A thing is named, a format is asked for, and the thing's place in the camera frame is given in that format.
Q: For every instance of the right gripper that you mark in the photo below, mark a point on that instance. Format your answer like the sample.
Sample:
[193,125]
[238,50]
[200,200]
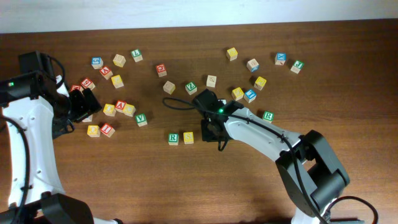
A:
[206,133]

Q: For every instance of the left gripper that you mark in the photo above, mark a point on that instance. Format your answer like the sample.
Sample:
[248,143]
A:
[86,108]

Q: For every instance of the yellow S block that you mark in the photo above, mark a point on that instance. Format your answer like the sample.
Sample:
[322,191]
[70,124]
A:
[188,137]

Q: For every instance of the green r block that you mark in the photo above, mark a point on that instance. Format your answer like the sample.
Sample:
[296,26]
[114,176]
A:
[173,139]
[268,116]

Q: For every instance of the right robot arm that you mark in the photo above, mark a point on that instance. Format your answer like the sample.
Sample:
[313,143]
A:
[312,174]

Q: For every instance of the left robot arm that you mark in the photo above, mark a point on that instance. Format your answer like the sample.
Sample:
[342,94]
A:
[38,108]

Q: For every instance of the blue H block lower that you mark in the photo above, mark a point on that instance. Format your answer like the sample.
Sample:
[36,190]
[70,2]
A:
[88,119]

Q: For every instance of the red M block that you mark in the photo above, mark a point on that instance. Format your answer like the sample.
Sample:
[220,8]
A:
[76,87]

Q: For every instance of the red 9 block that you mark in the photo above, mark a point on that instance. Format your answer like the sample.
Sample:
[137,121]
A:
[87,84]

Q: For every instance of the yellow block mid left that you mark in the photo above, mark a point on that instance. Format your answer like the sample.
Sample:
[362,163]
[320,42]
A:
[109,110]

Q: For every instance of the yellow block bottom left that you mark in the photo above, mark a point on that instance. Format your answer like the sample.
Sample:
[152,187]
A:
[93,131]

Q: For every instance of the red I block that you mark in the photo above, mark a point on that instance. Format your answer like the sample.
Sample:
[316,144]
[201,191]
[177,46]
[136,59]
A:
[107,130]

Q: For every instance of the red A block lower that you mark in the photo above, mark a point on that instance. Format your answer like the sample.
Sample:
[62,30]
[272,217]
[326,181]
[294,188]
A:
[120,105]

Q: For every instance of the red a block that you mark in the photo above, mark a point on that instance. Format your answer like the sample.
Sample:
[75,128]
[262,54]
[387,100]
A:
[106,72]
[120,105]

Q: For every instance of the red A block upper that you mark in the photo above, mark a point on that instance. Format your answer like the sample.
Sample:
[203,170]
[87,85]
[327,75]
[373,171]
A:
[106,72]

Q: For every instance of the yellow block upper left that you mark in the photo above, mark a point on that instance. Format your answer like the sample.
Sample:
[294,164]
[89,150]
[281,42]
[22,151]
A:
[117,81]

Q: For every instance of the yellow block lower right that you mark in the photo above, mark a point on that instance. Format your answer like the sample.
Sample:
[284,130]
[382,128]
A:
[237,93]

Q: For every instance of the blue 5 block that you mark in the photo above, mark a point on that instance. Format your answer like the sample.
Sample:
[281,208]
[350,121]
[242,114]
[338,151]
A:
[96,62]

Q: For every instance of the yellow block beside A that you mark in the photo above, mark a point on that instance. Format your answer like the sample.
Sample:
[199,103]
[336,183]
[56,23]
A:
[129,110]

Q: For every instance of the green Z block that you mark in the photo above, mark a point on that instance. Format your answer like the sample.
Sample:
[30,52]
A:
[191,88]

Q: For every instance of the wooden picture block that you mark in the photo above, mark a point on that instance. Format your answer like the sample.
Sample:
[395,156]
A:
[211,81]

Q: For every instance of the blue picture block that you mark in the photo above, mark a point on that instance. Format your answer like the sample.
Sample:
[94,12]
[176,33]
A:
[250,95]

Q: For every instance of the plain wooden block top-left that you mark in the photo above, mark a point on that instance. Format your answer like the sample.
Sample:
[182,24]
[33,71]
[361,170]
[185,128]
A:
[119,60]

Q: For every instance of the green V block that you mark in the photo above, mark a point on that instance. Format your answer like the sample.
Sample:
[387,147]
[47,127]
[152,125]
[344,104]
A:
[141,119]

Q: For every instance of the plain wooden block centre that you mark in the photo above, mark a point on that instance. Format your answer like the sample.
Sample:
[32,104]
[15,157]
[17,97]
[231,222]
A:
[169,87]

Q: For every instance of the green L block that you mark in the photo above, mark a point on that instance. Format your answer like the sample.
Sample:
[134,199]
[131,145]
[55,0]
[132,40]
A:
[137,55]

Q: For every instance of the wooden block blue side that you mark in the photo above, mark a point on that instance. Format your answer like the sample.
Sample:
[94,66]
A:
[252,65]

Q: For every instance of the yellow block top right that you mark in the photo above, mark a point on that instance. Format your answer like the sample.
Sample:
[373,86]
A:
[232,54]

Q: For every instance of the red Q block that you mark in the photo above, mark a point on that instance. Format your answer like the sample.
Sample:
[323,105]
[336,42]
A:
[161,70]

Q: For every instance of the blue X block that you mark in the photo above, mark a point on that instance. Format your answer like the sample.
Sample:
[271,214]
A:
[280,58]

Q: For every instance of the green J block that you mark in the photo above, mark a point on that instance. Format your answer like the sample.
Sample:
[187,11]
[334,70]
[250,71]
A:
[297,66]

